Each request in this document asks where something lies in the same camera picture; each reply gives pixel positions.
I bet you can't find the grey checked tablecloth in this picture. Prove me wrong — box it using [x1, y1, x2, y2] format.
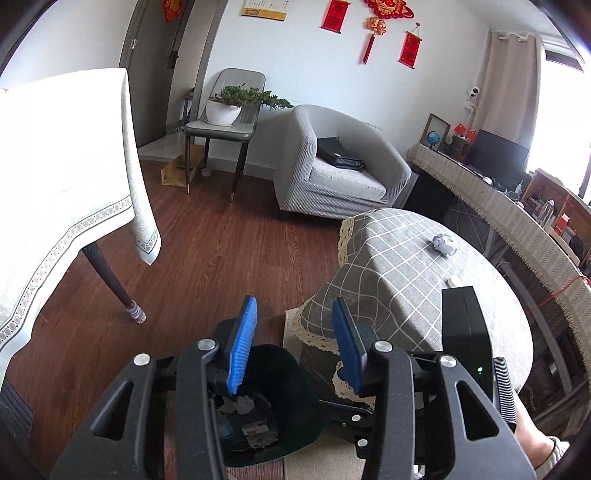
[284, 208, 534, 402]

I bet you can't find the wall calendar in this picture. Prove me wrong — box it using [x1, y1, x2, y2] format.
[241, 0, 289, 22]

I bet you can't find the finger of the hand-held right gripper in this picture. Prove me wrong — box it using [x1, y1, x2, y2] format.
[316, 398, 378, 428]
[339, 422, 376, 464]

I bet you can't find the grey armchair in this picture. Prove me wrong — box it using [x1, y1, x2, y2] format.
[273, 104, 413, 221]

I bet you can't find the beige lace desk cloth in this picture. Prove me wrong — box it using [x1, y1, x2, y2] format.
[409, 142, 591, 352]

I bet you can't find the black bag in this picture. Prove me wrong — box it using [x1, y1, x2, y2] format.
[316, 137, 365, 172]

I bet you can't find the picture frame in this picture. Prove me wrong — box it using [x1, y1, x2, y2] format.
[422, 113, 452, 151]

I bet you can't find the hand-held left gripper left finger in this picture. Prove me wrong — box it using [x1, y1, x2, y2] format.
[48, 295, 258, 480]

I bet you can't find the grey dining chair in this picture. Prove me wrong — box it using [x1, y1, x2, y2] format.
[183, 68, 267, 202]

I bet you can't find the black table leg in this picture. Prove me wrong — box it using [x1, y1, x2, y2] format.
[83, 242, 134, 308]

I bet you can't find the brown wooden desk organizer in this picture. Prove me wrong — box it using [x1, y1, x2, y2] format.
[524, 168, 591, 259]

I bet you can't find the cardboard box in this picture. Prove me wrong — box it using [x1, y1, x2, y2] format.
[161, 144, 205, 186]

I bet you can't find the striped table leg sock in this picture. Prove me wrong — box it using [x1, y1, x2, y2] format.
[124, 300, 147, 325]

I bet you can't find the beige curtain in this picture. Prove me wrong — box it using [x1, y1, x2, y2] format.
[473, 28, 546, 153]

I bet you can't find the pale patterned tablecloth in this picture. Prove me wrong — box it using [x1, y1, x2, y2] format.
[0, 68, 162, 393]

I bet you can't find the red wall scroll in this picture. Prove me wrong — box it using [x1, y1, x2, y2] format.
[399, 25, 422, 70]
[322, 0, 351, 33]

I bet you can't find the person's right forearm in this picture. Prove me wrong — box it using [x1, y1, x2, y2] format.
[515, 394, 571, 476]

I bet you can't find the potted plant in white pot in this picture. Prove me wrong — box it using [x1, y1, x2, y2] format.
[204, 84, 294, 127]

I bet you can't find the black packet with barcode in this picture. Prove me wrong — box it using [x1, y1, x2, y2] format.
[242, 420, 278, 448]

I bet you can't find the dark green trash bin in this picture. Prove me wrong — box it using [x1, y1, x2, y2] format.
[210, 344, 324, 467]

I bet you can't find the dark grey door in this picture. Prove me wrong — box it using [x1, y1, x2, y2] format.
[119, 0, 185, 148]

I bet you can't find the crumpled white paper ball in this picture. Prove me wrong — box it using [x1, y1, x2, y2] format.
[431, 233, 459, 257]

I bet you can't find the black monitor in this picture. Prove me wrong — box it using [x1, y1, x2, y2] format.
[465, 129, 531, 188]

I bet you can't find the large red knot ornament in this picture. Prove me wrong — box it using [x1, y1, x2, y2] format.
[365, 0, 409, 17]

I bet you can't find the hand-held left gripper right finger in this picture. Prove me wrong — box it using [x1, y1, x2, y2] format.
[331, 298, 539, 480]

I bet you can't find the small red knot tassel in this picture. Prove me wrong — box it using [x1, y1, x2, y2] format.
[361, 17, 387, 65]

